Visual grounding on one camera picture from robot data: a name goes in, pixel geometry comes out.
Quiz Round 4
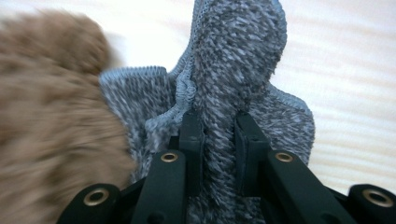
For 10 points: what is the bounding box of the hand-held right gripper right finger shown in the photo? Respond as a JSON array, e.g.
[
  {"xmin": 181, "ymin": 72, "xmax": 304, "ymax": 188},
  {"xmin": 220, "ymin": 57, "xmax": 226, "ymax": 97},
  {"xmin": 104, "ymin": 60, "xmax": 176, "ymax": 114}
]
[{"xmin": 233, "ymin": 111, "xmax": 356, "ymax": 224}]

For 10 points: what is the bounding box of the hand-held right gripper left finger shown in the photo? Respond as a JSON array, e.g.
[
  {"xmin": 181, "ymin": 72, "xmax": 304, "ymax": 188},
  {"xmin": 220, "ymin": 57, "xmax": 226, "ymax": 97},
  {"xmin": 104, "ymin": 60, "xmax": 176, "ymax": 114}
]
[{"xmin": 132, "ymin": 110, "xmax": 206, "ymax": 224}]

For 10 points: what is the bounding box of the brown teddy bear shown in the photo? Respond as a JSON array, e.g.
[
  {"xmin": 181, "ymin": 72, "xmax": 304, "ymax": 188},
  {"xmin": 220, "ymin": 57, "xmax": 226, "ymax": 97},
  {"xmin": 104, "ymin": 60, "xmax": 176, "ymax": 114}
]
[{"xmin": 0, "ymin": 8, "xmax": 138, "ymax": 224}]

